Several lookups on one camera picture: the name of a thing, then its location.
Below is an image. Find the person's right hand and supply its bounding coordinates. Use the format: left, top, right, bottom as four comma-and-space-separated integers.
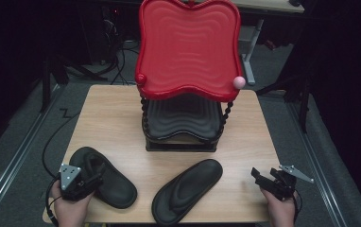
260, 188, 298, 227

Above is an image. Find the black floor cable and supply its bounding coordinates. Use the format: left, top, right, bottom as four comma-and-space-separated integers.
42, 108, 81, 180

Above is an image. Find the beige desk top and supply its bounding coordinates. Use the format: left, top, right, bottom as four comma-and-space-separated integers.
232, 0, 305, 15

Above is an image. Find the black slipper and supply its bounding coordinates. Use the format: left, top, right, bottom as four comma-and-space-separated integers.
151, 158, 224, 226
69, 146, 138, 210

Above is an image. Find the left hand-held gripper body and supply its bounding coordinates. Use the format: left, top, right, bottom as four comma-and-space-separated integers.
59, 163, 94, 201

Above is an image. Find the grey metal desk leg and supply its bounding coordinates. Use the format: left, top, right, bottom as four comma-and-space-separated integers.
240, 18, 266, 87

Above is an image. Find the black metal stand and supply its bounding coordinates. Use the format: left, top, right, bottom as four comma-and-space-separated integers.
39, 51, 109, 114
254, 61, 315, 134

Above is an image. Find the left hand-held gripper black cable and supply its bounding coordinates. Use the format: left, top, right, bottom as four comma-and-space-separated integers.
44, 176, 61, 227

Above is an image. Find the metal floor rail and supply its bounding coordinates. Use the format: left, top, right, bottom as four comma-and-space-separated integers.
0, 84, 63, 223
285, 100, 349, 227

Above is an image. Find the person's left hand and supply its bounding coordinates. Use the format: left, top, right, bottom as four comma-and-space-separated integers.
49, 181, 95, 227

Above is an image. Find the red and black shoe rack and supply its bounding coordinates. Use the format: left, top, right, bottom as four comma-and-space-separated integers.
134, 0, 247, 153

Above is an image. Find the bundle of black cables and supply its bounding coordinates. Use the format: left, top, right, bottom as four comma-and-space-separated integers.
100, 17, 139, 86

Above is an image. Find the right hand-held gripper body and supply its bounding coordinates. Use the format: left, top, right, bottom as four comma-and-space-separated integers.
258, 164, 316, 201

